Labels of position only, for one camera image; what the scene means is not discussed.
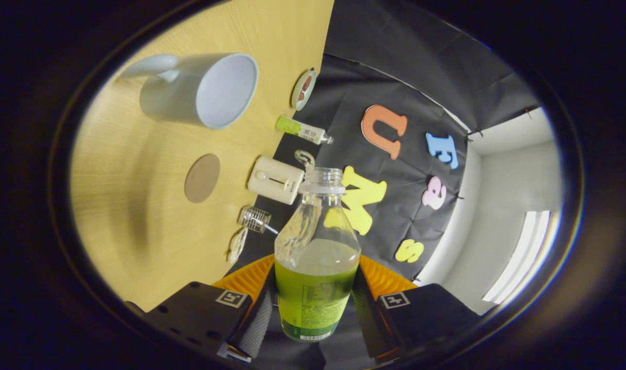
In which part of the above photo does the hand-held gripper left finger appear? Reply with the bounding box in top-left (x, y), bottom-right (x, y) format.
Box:
top-left (138, 253), bottom-right (278, 363)

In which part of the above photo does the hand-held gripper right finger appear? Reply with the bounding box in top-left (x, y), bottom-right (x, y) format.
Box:
top-left (352, 254), bottom-right (481, 360)

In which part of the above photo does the clear bottle with green juice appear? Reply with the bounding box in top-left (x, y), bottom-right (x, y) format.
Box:
top-left (274, 167), bottom-right (362, 343)

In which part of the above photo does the round brown coaster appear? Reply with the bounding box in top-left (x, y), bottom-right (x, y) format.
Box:
top-left (184, 153), bottom-right (222, 204)

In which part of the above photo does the white cup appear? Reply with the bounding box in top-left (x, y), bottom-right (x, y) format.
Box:
top-left (119, 52), bottom-right (260, 130)

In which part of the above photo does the small green spray bottle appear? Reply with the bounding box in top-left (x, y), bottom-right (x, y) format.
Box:
top-left (274, 115), bottom-right (334, 146)

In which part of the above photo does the white divided tray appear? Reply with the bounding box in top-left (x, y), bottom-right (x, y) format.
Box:
top-left (227, 227), bottom-right (249, 265)

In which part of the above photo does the white toaster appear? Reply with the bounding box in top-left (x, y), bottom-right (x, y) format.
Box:
top-left (247, 156), bottom-right (306, 206)

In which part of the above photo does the wooden table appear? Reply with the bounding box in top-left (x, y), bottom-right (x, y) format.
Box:
top-left (69, 0), bottom-right (336, 312)

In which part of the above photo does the ceiling light panel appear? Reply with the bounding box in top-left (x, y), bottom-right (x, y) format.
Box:
top-left (482, 210), bottom-right (553, 305)

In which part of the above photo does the pale green plate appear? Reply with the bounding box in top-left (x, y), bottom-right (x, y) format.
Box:
top-left (291, 69), bottom-right (318, 112)

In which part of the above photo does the black backdrop cloth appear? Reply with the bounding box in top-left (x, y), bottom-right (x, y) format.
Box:
top-left (226, 0), bottom-right (542, 370)

